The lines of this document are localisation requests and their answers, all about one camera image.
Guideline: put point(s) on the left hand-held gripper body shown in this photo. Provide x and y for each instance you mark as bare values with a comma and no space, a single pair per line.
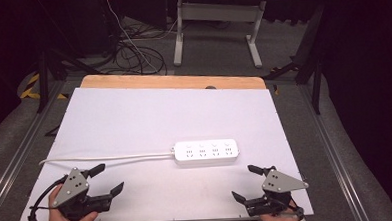
72,189

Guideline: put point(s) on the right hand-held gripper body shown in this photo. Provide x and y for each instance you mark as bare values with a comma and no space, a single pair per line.
280,183

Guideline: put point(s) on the white power strip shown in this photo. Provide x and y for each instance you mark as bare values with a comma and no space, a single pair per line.
206,151

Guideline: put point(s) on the white table cover board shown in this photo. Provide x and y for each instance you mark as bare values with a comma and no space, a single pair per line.
157,118

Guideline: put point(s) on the black metal stand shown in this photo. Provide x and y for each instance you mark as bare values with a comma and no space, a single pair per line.
43,80
316,85

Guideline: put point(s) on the yellow black floor tape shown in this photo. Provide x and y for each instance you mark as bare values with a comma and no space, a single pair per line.
29,89

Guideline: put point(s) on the aluminium rail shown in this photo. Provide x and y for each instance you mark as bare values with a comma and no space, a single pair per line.
22,144
333,158

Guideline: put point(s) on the white metal desk frame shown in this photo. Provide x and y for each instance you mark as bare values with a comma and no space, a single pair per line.
218,12

